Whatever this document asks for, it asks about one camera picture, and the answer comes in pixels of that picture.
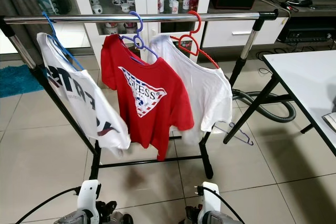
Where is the plain white T-shirt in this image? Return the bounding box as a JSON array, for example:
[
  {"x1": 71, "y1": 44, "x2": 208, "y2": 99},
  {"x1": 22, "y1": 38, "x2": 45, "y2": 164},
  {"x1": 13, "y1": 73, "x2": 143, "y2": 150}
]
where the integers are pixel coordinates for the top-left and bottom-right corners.
[{"x1": 150, "y1": 34, "x2": 233, "y2": 146}]

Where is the red Guess T-shirt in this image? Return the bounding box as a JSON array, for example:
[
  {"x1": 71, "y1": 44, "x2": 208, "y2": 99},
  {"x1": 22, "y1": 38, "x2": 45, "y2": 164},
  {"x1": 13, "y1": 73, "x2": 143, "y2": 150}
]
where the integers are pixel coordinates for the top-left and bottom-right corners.
[{"x1": 101, "y1": 34, "x2": 195, "y2": 162}]

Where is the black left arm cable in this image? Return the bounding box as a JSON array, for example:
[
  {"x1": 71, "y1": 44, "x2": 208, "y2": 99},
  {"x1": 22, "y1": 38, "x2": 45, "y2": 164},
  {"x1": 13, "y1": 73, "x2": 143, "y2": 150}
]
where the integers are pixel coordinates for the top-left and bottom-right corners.
[{"x1": 15, "y1": 186, "x2": 79, "y2": 223}]

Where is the grey vacuum hose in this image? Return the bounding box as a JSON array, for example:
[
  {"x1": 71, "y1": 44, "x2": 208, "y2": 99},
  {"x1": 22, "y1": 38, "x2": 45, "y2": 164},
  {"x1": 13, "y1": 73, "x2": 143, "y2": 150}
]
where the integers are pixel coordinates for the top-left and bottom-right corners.
[{"x1": 231, "y1": 89, "x2": 297, "y2": 123}]

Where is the grey wire hanger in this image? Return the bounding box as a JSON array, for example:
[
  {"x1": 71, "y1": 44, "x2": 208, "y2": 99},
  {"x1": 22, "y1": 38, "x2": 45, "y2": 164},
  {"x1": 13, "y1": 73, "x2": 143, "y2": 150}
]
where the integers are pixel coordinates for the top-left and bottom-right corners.
[{"x1": 215, "y1": 122, "x2": 254, "y2": 146}]

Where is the red plastic hanger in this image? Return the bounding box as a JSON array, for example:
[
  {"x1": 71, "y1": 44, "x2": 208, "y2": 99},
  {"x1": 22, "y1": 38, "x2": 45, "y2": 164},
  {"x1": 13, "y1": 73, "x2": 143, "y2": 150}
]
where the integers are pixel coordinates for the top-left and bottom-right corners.
[{"x1": 170, "y1": 10, "x2": 220, "y2": 70}]

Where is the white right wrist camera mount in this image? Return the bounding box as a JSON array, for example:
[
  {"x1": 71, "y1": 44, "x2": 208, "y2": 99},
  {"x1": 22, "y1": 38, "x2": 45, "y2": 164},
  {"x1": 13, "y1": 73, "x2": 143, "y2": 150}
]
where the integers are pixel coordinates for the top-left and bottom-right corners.
[{"x1": 197, "y1": 182, "x2": 221, "y2": 219}]

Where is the black audio receiver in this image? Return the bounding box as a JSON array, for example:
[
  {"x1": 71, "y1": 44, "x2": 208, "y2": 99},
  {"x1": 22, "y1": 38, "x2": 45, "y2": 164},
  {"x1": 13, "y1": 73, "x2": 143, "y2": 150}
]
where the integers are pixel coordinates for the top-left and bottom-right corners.
[{"x1": 277, "y1": 19, "x2": 336, "y2": 44}]

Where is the blue plastic hanger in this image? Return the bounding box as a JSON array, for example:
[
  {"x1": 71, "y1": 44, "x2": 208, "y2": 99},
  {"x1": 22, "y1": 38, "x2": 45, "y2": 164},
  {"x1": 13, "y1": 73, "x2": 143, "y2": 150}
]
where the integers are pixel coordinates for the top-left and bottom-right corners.
[{"x1": 41, "y1": 11, "x2": 85, "y2": 71}]

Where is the white black-print T-shirt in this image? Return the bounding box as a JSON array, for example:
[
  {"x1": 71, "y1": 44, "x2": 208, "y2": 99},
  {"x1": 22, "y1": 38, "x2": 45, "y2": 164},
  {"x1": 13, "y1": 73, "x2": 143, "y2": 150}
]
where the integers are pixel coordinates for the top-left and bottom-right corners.
[{"x1": 37, "y1": 33, "x2": 132, "y2": 157}]

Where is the chrome and black clothes rack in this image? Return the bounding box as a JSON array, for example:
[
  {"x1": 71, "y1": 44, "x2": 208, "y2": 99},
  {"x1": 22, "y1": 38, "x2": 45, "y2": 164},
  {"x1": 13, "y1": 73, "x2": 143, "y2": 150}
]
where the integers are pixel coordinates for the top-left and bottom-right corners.
[{"x1": 0, "y1": 9, "x2": 279, "y2": 180}]

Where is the teal shaggy rug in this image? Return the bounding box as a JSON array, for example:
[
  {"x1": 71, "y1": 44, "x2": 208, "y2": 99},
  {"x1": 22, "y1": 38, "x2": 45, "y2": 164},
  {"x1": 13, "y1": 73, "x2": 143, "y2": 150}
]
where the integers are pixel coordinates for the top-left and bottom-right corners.
[{"x1": 0, "y1": 65, "x2": 35, "y2": 99}]

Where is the purple plastic hanger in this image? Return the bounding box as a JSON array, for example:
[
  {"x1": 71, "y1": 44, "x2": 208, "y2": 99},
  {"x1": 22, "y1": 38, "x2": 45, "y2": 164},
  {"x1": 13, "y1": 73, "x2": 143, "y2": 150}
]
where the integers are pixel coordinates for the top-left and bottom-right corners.
[{"x1": 120, "y1": 10, "x2": 159, "y2": 65}]

